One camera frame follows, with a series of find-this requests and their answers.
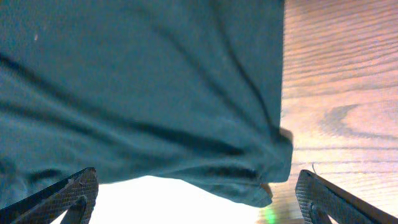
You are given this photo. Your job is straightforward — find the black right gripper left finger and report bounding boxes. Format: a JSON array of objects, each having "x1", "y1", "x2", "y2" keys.
[{"x1": 1, "y1": 167, "x2": 99, "y2": 224}]

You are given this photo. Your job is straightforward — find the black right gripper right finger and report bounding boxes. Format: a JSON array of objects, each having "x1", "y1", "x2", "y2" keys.
[{"x1": 295, "y1": 170, "x2": 397, "y2": 224}]

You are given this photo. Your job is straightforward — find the black t-shirt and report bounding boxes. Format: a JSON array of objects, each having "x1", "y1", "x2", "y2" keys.
[{"x1": 1, "y1": 0, "x2": 293, "y2": 208}]

